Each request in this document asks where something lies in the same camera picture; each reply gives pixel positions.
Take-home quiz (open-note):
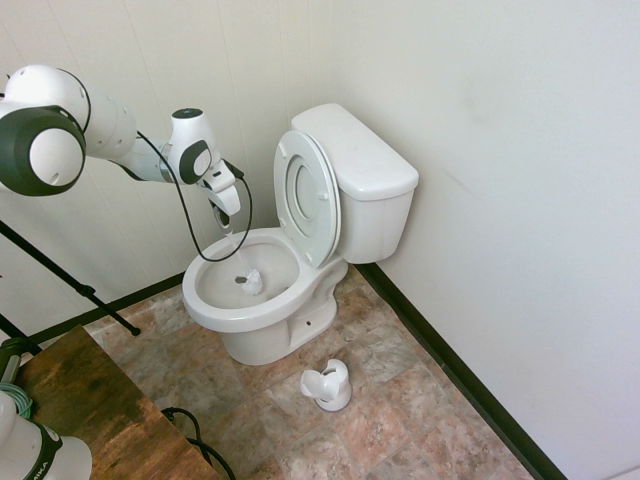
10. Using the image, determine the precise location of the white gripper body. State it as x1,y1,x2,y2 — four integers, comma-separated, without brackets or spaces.
199,159,243,216

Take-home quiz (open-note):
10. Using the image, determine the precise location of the white toilet brush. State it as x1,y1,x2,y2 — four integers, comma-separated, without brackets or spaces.
226,228,265,297

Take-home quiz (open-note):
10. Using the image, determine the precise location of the white toilet seat cover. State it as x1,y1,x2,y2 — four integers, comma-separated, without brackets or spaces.
289,130,344,266

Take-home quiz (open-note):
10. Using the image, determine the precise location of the white toilet bowl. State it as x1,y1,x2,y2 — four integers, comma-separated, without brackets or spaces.
181,228,350,367

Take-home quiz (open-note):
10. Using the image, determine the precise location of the white toilet tank lid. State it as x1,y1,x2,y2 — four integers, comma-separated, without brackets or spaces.
290,103,420,203

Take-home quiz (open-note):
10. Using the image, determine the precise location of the white toilet tank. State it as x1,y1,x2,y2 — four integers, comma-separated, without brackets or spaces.
337,181,419,266

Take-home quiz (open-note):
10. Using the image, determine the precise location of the white toilet brush holder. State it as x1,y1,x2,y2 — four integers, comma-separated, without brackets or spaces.
299,356,353,413

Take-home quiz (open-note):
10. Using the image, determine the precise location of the black rubber baseboard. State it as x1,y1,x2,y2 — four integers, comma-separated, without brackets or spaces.
355,262,569,480
29,272,187,347

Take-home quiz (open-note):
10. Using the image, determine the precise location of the black camera cable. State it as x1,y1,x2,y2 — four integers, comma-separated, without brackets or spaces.
133,128,254,264

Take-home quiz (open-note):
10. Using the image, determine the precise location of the white toilet seat ring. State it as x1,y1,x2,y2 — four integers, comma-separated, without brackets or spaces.
273,130,340,269

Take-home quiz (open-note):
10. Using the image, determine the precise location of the black camera tripod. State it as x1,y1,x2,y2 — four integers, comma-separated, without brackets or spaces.
0,219,142,357

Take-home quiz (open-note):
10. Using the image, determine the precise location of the thick black power cable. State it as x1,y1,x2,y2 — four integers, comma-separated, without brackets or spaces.
160,406,238,480

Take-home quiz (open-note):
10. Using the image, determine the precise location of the coiled green cable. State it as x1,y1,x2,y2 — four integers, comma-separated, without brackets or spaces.
0,382,35,419

